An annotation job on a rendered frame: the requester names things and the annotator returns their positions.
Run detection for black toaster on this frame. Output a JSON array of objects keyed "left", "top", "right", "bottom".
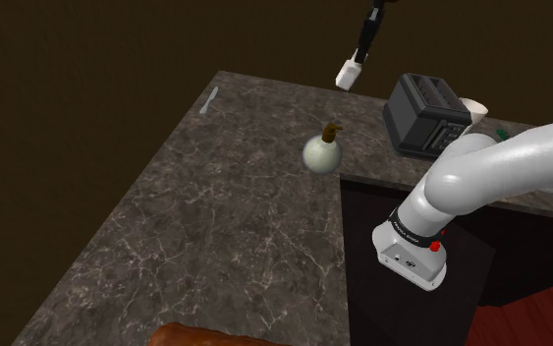
[{"left": 382, "top": 72, "right": 474, "bottom": 161}]

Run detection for grey butter knife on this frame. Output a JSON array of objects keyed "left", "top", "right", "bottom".
[{"left": 198, "top": 86, "right": 220, "bottom": 116}]

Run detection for brown bread loaf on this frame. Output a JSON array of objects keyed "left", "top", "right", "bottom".
[{"left": 147, "top": 321, "right": 298, "bottom": 346}]

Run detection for white cup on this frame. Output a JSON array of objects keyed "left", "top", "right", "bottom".
[{"left": 458, "top": 96, "right": 490, "bottom": 139}]

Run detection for round white soap dispenser bottle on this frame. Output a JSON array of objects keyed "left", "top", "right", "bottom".
[{"left": 302, "top": 123, "right": 345, "bottom": 175}]

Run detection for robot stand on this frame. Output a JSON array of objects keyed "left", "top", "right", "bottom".
[{"left": 340, "top": 176, "right": 497, "bottom": 346}]

